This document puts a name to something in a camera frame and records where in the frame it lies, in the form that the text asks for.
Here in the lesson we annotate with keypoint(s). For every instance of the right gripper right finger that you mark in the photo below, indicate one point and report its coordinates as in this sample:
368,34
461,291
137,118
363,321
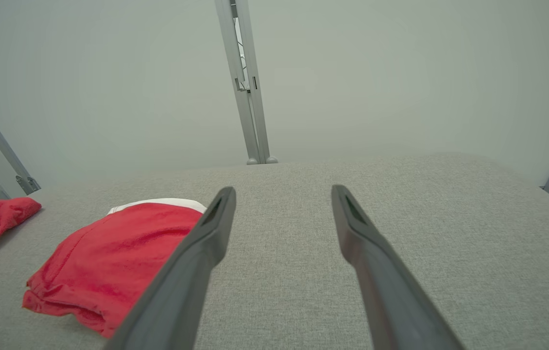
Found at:
386,291

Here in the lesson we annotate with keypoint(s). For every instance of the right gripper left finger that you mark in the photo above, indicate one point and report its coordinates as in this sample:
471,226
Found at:
177,291

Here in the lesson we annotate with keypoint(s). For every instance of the red garment with white trim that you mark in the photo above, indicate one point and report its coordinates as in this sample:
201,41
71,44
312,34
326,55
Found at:
109,257

